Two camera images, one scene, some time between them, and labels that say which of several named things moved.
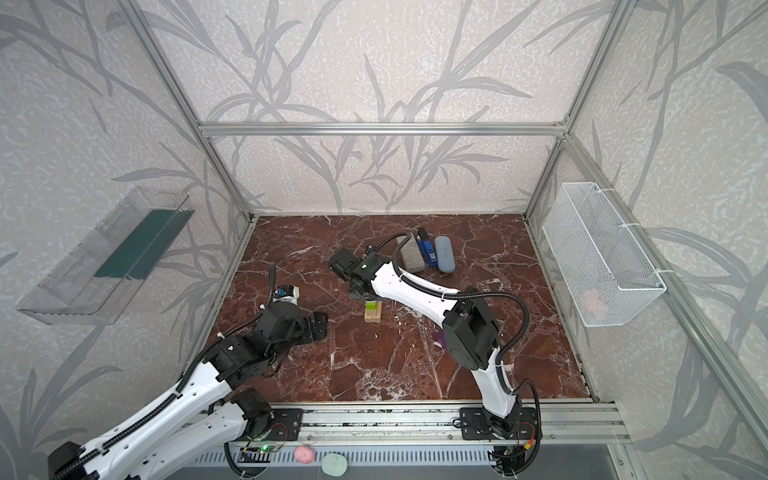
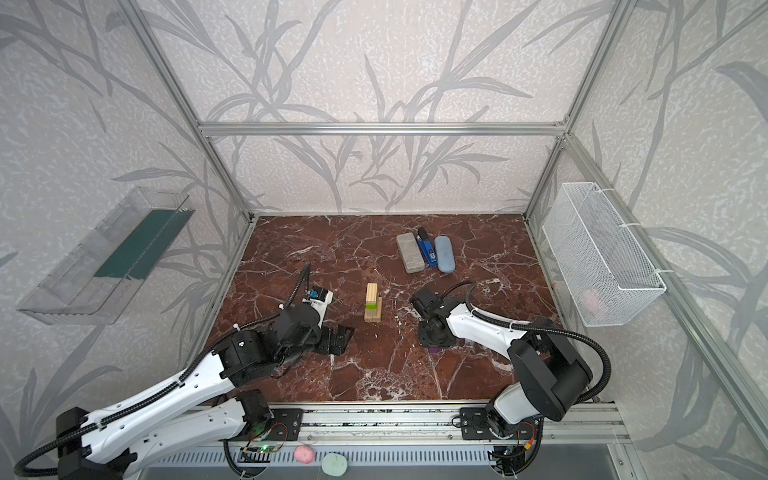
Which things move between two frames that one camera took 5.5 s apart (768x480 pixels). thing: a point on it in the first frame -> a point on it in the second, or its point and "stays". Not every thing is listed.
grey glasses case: x=411 y=256 stays
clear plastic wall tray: x=97 y=284 stays
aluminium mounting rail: x=438 y=423 stays
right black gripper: x=342 y=264 -> x=437 y=335
